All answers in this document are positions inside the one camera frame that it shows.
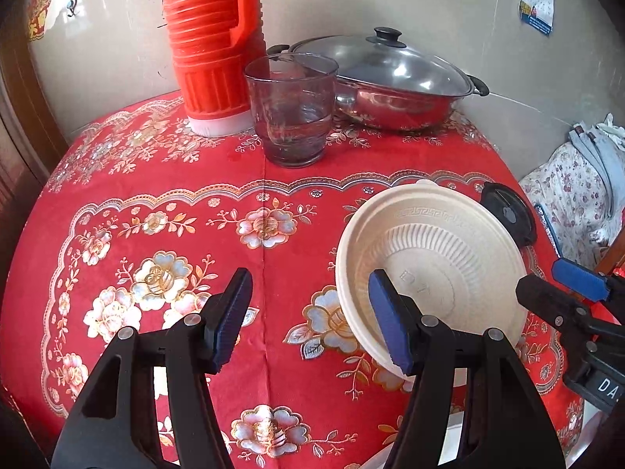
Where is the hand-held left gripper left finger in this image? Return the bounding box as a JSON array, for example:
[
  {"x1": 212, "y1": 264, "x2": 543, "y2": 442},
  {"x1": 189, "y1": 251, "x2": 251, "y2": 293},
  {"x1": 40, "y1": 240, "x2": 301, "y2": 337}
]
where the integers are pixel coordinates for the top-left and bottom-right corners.
[{"x1": 50, "y1": 268, "x2": 255, "y2": 469}]

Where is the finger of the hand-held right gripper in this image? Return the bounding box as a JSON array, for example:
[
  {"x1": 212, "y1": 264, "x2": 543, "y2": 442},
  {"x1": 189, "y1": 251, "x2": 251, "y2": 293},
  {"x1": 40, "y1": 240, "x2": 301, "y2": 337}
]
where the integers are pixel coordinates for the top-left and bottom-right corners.
[
  {"x1": 516, "y1": 274, "x2": 625, "y2": 347},
  {"x1": 552, "y1": 258, "x2": 625, "y2": 306}
]

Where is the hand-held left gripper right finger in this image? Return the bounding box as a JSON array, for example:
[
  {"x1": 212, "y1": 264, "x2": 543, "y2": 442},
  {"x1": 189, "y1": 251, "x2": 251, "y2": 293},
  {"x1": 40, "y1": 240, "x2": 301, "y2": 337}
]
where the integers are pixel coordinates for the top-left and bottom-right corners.
[{"x1": 368, "y1": 269, "x2": 567, "y2": 469}]

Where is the beige ribbed bowl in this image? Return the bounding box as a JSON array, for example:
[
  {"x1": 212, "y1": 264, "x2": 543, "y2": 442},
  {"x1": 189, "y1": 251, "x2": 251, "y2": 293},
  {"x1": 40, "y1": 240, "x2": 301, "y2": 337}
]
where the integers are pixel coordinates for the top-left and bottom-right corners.
[{"x1": 334, "y1": 180, "x2": 529, "y2": 382}]

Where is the floral cloth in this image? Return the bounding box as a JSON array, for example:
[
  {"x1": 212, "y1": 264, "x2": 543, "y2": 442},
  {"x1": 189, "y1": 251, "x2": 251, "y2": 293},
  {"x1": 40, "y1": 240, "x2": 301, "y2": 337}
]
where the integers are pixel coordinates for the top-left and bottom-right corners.
[{"x1": 518, "y1": 141, "x2": 616, "y2": 265}]

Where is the black round lid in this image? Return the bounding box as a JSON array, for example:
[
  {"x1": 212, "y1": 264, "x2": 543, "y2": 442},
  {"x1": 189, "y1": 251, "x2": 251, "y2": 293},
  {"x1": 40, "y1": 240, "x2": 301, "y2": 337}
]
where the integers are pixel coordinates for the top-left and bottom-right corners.
[{"x1": 480, "y1": 182, "x2": 538, "y2": 247}]

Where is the grey cloth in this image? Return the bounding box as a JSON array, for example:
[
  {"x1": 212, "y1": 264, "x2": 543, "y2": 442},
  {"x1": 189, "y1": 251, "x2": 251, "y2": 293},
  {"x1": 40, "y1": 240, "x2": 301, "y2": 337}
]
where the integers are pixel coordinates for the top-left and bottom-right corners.
[{"x1": 569, "y1": 113, "x2": 625, "y2": 216}]

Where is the red floral tablecloth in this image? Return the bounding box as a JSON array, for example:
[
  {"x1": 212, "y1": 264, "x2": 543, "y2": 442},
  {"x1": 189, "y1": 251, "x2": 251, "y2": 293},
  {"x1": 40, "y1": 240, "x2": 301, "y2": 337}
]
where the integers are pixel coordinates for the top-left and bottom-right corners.
[{"x1": 0, "y1": 90, "x2": 587, "y2": 469}]

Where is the clear glass cup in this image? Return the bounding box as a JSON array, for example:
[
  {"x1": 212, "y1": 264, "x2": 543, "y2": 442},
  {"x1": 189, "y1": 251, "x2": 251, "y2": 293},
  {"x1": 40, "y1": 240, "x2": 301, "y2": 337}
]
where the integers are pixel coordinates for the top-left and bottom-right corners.
[{"x1": 244, "y1": 54, "x2": 340, "y2": 169}]

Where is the steel pot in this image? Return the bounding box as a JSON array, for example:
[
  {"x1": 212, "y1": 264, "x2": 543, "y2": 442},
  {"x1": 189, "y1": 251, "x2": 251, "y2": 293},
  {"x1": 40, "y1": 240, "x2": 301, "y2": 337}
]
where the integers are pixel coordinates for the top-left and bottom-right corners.
[{"x1": 266, "y1": 44, "x2": 489, "y2": 132}]

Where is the glass pot lid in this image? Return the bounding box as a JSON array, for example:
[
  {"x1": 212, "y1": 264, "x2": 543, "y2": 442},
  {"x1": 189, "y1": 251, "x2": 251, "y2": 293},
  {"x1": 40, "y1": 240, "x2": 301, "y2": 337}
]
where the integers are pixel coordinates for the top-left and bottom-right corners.
[{"x1": 288, "y1": 27, "x2": 477, "y2": 98}]

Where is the red plastic thermos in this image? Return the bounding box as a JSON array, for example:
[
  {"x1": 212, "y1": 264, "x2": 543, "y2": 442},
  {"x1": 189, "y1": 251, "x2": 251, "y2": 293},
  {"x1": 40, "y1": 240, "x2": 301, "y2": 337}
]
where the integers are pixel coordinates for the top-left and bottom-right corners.
[{"x1": 156, "y1": 0, "x2": 268, "y2": 138}]

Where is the red wall decoration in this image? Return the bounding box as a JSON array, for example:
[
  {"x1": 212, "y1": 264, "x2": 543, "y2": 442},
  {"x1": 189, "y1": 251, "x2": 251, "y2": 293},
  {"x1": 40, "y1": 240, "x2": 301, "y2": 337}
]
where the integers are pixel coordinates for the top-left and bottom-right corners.
[{"x1": 27, "y1": 0, "x2": 59, "y2": 42}]

